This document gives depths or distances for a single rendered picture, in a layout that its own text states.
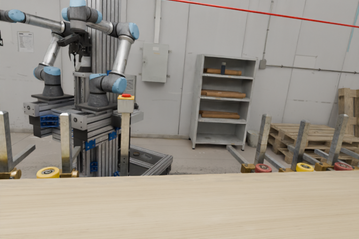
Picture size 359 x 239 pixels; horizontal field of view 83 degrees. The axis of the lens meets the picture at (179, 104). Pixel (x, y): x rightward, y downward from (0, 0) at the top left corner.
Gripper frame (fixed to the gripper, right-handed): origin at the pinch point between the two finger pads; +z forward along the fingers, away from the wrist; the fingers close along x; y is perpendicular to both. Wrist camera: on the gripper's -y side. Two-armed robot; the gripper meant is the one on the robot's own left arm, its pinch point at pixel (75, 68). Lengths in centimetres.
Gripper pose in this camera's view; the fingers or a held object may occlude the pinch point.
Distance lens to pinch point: 123.8
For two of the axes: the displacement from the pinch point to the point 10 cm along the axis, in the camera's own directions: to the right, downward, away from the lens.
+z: -0.8, 9.8, 2.0
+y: 4.0, -1.5, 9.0
